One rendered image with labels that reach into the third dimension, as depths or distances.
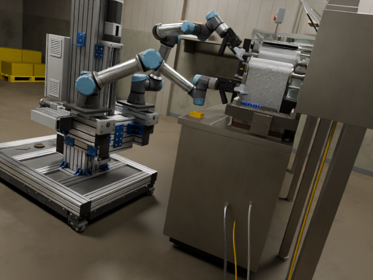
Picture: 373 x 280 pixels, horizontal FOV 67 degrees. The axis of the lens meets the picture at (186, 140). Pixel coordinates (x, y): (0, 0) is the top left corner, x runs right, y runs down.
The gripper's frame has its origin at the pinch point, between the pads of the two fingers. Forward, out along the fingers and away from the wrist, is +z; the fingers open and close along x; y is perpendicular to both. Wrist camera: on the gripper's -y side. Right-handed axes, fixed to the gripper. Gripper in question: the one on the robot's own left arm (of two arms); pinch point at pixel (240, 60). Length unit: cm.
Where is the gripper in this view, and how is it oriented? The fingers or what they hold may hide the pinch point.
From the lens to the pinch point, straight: 188.0
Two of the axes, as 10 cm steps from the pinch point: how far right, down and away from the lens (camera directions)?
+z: 5.9, 8.1, -0.7
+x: 3.8, -2.0, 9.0
